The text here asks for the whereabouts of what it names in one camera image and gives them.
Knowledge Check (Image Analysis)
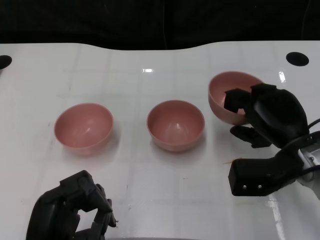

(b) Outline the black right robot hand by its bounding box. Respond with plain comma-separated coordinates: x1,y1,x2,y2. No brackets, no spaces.
223,83,309,151

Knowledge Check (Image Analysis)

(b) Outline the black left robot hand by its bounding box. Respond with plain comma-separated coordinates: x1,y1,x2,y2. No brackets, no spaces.
25,170,119,240

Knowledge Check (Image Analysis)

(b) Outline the pink plastic bowl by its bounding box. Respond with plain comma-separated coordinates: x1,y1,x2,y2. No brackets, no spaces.
207,71,266,126
54,102,115,157
146,100,206,153

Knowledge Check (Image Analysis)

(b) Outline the black cloth backdrop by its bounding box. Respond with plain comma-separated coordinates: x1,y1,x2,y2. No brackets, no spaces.
0,0,320,52

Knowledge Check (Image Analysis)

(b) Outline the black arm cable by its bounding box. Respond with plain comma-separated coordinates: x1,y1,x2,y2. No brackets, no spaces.
305,119,320,131

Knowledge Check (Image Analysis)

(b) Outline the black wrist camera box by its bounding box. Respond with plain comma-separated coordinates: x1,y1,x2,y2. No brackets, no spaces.
227,147,304,198

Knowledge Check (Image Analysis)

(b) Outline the thin dark hanging cable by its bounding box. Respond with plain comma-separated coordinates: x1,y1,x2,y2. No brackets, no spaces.
300,0,308,41

